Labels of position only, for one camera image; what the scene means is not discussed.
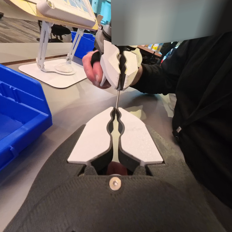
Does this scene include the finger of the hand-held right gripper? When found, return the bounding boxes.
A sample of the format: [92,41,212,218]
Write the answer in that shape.
[100,40,121,90]
[119,46,142,91]

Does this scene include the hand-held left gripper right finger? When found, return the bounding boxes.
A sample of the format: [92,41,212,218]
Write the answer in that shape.
[116,107,164,176]

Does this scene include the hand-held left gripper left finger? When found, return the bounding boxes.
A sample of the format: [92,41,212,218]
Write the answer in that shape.
[67,107,114,176]

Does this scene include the plain blue plastic bin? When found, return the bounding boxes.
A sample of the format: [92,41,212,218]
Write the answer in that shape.
[71,31,96,59]

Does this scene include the silver metal bolt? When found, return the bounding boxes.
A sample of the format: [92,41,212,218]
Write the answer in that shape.
[115,87,120,109]

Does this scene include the blue bin with black divider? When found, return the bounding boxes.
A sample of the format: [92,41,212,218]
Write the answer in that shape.
[0,63,53,171]

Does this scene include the person's right forearm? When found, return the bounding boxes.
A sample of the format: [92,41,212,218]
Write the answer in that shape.
[134,62,177,94]

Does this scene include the person's right hand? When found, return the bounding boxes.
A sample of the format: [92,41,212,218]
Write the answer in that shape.
[82,51,111,89]

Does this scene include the printed instruction sheet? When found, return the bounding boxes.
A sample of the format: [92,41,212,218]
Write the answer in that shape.
[62,0,91,17]

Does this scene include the black office chair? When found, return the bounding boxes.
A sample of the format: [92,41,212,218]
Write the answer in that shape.
[37,24,71,43]

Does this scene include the white stand with wooden board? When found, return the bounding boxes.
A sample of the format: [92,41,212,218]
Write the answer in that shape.
[8,0,104,89]

